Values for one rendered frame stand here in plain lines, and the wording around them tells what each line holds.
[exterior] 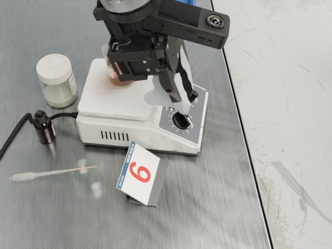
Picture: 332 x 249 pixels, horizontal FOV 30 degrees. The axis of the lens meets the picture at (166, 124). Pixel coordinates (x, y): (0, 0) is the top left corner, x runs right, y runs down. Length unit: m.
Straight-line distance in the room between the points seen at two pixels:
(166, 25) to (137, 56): 0.06
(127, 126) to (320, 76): 0.38
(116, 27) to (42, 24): 0.48
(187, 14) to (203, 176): 0.30
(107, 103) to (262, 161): 0.27
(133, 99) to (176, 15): 0.23
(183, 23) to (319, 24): 0.51
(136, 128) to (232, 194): 0.18
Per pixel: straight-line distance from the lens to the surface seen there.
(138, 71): 0.85
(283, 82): 1.14
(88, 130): 1.01
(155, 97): 0.88
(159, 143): 1.00
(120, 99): 0.99
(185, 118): 0.99
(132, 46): 0.82
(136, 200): 0.98
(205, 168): 1.01
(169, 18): 0.79
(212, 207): 0.97
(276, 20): 1.25
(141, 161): 0.99
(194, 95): 1.03
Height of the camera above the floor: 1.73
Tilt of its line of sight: 51 degrees down
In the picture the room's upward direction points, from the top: 4 degrees counter-clockwise
